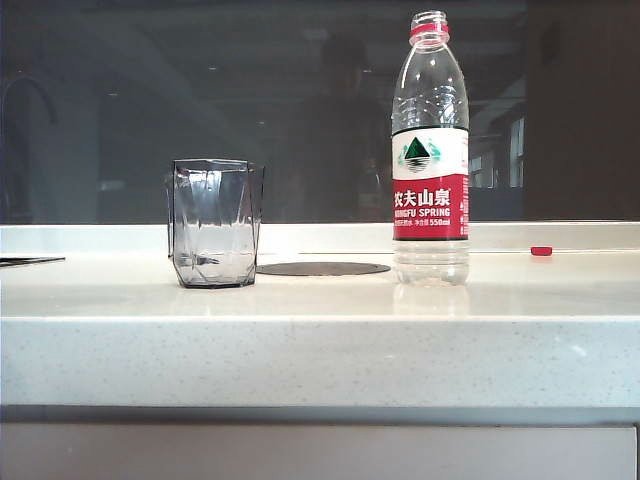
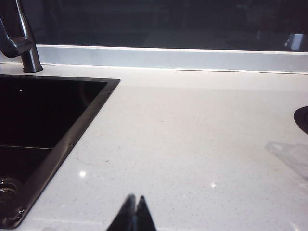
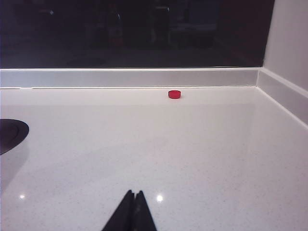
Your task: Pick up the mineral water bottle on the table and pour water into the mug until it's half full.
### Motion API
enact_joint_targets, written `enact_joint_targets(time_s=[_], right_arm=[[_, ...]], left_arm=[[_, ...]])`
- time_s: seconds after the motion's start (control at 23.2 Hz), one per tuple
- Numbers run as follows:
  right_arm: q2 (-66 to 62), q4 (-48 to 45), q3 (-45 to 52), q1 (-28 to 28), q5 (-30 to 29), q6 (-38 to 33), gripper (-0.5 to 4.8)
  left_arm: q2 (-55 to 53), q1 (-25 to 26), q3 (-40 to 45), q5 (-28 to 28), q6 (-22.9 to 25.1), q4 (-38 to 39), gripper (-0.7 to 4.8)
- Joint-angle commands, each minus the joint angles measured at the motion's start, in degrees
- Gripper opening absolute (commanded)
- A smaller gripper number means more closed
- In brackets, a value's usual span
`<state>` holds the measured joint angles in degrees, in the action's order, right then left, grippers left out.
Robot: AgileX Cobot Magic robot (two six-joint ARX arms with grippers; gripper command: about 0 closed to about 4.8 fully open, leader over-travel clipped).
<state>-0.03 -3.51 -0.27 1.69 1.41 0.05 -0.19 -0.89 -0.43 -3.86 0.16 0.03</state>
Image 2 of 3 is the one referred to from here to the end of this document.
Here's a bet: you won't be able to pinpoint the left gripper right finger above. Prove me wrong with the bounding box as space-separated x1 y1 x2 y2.
136 195 157 231

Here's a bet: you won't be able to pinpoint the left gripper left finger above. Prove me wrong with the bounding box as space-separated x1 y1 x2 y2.
105 193 137 231

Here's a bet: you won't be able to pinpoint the metal sink drain strainer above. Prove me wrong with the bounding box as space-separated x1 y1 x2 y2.
0 177 25 223

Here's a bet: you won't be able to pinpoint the black rectangular sink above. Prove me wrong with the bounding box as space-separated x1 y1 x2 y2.
0 74 121 230

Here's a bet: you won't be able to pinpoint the black round flat disc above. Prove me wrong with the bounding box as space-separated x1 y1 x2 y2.
293 105 308 136

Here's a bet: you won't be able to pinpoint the dark metal gooseneck faucet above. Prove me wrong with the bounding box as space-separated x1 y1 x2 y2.
0 0 44 73

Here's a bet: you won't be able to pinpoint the dark glass window pane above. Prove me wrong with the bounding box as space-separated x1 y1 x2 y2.
0 0 308 52

